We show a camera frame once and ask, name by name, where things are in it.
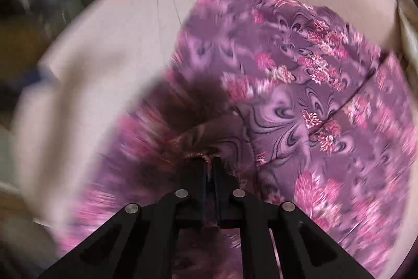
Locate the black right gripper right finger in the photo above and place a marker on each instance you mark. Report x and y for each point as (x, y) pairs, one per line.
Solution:
(278, 241)

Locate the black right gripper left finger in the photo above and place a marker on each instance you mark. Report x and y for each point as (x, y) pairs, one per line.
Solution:
(139, 241)

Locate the purple pink floral garment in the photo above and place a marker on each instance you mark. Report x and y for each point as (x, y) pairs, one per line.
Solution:
(298, 105)

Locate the pink quilted bedspread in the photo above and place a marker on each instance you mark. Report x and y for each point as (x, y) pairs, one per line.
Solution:
(92, 72)

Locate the cream floral leaf blanket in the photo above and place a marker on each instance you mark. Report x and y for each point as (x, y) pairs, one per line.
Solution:
(407, 11)

